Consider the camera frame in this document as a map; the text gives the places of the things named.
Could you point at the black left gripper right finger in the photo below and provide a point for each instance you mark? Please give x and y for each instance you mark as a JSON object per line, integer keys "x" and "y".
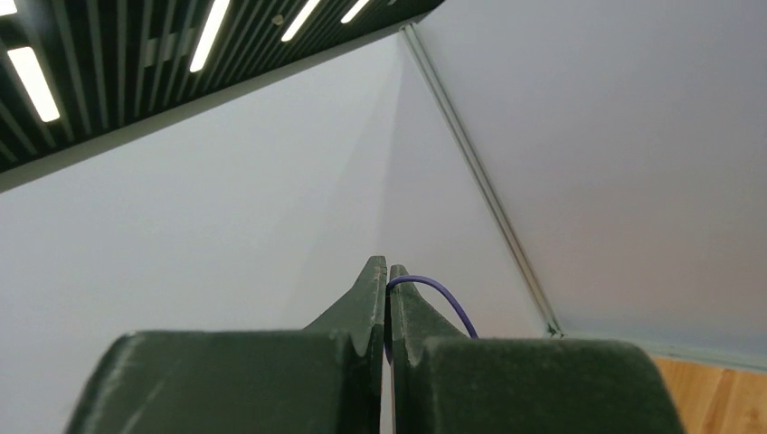
{"x": 445, "y": 381}

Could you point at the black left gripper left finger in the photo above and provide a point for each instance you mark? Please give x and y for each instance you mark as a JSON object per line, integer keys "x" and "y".
{"x": 324, "y": 378}

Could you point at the right aluminium frame post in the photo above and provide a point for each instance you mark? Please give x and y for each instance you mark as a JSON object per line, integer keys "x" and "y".
{"x": 418, "y": 50}

